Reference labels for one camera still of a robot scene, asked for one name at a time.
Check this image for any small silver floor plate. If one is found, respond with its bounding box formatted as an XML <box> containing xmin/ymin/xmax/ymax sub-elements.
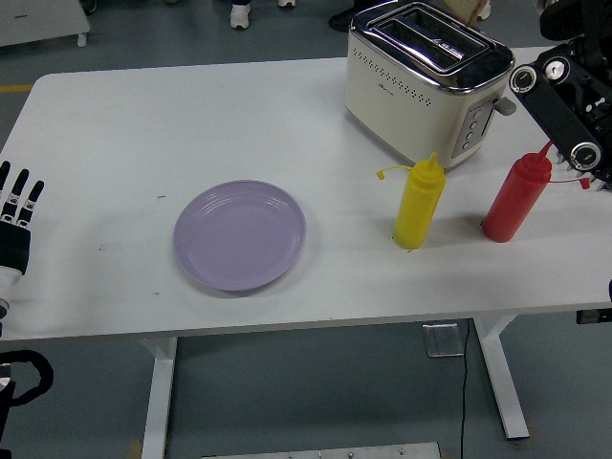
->
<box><xmin>422</xmin><ymin>322</ymin><xmax>466</xmax><ymax>358</ymax></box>

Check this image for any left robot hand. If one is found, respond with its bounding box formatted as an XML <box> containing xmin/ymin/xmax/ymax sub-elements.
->
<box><xmin>0</xmin><ymin>160</ymin><xmax>46</xmax><ymax>301</ymax></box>

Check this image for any black floor cable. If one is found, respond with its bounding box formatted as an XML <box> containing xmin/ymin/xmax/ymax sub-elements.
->
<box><xmin>458</xmin><ymin>318</ymin><xmax>470</xmax><ymax>459</ymax></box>

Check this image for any purple round plate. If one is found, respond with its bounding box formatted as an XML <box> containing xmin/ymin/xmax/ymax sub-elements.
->
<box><xmin>172</xmin><ymin>179</ymin><xmax>308</xmax><ymax>294</ymax></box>

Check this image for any bread slice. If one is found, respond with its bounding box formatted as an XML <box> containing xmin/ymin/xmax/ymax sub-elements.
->
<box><xmin>442</xmin><ymin>0</ymin><xmax>490</xmax><ymax>26</ymax></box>

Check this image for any white table leg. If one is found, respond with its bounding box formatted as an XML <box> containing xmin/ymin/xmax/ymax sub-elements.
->
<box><xmin>138</xmin><ymin>336</ymin><xmax>179</xmax><ymax>459</ymax></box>
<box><xmin>470</xmin><ymin>315</ymin><xmax>531</xmax><ymax>440</ymax></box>

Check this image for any yellow squeeze bottle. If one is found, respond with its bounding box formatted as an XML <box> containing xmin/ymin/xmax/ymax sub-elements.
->
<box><xmin>375</xmin><ymin>151</ymin><xmax>447</xmax><ymax>251</ymax></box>

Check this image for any black shoe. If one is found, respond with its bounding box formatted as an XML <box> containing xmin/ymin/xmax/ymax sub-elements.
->
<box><xmin>328</xmin><ymin>8</ymin><xmax>355</xmax><ymax>33</ymax></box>

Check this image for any white low platform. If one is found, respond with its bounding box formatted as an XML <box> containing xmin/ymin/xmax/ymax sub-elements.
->
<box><xmin>0</xmin><ymin>0</ymin><xmax>91</xmax><ymax>49</ymax></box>

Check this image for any red squeeze bottle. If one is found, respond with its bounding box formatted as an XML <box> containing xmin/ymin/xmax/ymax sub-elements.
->
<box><xmin>481</xmin><ymin>140</ymin><xmax>590</xmax><ymax>244</ymax></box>

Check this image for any black table control panel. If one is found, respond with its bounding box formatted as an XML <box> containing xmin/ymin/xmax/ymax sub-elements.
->
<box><xmin>576</xmin><ymin>309</ymin><xmax>612</xmax><ymax>325</ymax></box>

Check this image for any cream and chrome toaster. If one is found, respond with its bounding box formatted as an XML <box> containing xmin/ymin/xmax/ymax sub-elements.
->
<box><xmin>343</xmin><ymin>2</ymin><xmax>517</xmax><ymax>174</ymax></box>

